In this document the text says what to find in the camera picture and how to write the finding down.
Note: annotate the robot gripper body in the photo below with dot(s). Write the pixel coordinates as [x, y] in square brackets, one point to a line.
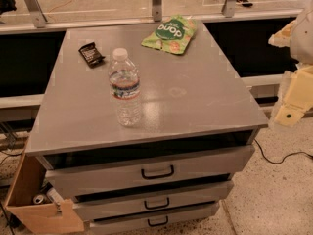
[303, 38]

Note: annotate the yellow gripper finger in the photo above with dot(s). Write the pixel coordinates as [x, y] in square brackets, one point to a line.
[295, 96]
[282, 38]

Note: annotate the clear plastic water bottle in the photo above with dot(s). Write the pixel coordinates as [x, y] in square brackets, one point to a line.
[124, 81]

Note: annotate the person's black shoe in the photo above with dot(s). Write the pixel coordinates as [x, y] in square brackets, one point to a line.
[245, 3]

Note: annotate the green snack bag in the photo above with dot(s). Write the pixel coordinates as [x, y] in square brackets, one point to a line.
[172, 36]

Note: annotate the middle grey drawer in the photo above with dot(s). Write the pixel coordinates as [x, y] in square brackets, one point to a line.
[153, 198]

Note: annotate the grey drawer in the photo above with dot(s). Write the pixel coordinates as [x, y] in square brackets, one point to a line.
[153, 198]
[152, 219]
[92, 179]

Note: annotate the grey drawer cabinet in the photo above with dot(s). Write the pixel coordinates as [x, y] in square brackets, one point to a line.
[190, 103]

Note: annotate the black snack bar wrapper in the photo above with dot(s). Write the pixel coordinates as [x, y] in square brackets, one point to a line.
[91, 55]

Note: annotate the bottom grey drawer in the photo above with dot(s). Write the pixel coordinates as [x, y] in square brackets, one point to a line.
[152, 219]

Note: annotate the top grey drawer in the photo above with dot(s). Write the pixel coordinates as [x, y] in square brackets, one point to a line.
[92, 179]

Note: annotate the cardboard box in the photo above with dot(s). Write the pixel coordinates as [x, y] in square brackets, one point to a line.
[27, 203]

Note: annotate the metal railing frame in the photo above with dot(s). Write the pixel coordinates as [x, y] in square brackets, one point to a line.
[54, 15]

